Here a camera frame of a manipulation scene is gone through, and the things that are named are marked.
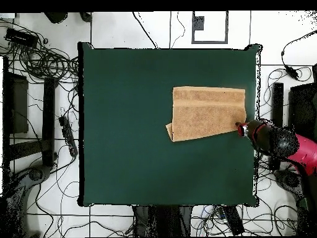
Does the tan terry towel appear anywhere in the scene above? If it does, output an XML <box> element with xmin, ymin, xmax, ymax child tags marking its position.
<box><xmin>165</xmin><ymin>86</ymin><xmax>248</xmax><ymax>143</ymax></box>

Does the dark flat panel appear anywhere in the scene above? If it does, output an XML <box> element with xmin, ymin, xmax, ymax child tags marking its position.
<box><xmin>9</xmin><ymin>73</ymin><xmax>30</xmax><ymax>134</ymax></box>
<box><xmin>288</xmin><ymin>82</ymin><xmax>317</xmax><ymax>139</ymax></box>

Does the dark stand foot with knob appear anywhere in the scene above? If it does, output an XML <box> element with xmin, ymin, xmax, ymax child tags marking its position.
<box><xmin>6</xmin><ymin>164</ymin><xmax>53</xmax><ymax>237</ymax></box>
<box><xmin>273</xmin><ymin>169</ymin><xmax>304</xmax><ymax>196</ymax></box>

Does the long black power strip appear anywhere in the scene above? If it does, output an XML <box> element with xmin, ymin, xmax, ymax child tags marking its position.
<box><xmin>220</xmin><ymin>205</ymin><xmax>246</xmax><ymax>237</ymax></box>

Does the dark grey square plate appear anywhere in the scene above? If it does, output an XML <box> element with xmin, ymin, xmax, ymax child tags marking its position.
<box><xmin>193</xmin><ymin>15</ymin><xmax>206</xmax><ymax>31</ymax></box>

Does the dark green table cloth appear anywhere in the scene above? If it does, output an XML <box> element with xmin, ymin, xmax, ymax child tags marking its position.
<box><xmin>77</xmin><ymin>41</ymin><xmax>263</xmax><ymax>208</ymax></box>

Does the black electronics box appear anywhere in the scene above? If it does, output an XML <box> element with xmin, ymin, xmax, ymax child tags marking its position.
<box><xmin>5</xmin><ymin>27</ymin><xmax>40</xmax><ymax>48</ymax></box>

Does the black power adapter with cable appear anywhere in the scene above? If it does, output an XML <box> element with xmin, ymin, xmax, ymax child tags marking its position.
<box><xmin>280</xmin><ymin>30</ymin><xmax>317</xmax><ymax>81</ymax></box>

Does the grey square floor frame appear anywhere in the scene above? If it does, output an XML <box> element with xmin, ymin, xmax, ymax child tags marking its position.
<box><xmin>191</xmin><ymin>11</ymin><xmax>229</xmax><ymax>45</ymax></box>

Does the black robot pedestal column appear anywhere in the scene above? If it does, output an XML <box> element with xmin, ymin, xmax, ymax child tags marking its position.
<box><xmin>132</xmin><ymin>205</ymin><xmax>193</xmax><ymax>237</ymax></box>

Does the black cable tangle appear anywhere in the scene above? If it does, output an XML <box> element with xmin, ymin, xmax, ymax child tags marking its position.
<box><xmin>0</xmin><ymin>19</ymin><xmax>80</xmax><ymax>85</ymax></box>

